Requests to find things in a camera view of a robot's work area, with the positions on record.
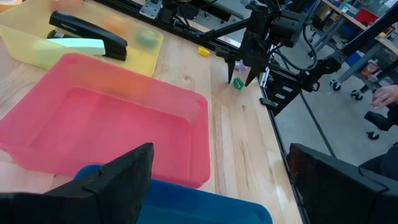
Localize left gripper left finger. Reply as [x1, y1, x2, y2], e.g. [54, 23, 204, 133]
[0, 142, 155, 224]

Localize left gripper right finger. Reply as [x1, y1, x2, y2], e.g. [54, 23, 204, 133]
[285, 142, 398, 224]

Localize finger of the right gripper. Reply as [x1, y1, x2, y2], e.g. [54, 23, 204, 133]
[225, 58, 236, 85]
[244, 66, 264, 88]

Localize yellow staple remover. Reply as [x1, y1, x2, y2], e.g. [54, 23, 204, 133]
[197, 45, 211, 58]

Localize teal tape roll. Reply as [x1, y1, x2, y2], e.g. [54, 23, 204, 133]
[136, 28, 159, 49]

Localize black stapler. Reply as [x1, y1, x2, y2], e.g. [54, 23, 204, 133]
[46, 11, 129, 62]

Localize person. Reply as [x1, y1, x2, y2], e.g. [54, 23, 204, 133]
[358, 102, 398, 182]

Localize pink translucent plastic bin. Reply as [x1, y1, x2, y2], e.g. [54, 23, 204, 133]
[0, 52, 211, 189]

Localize black office chair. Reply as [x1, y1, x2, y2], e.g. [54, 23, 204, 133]
[329, 79, 394, 141]

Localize yellow translucent plastic bin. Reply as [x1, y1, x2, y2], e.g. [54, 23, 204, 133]
[0, 0, 165, 78]

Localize blue plastic bin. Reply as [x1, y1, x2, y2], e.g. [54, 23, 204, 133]
[73, 164, 274, 224]

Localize red storage bin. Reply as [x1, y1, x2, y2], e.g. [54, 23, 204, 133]
[354, 7, 380, 26]

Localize person's hand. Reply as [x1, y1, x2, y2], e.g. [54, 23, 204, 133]
[371, 84, 398, 110]

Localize wooden workbench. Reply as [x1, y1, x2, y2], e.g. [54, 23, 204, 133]
[310, 0, 398, 85]

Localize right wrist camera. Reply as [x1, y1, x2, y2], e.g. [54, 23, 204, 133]
[269, 9, 308, 48]

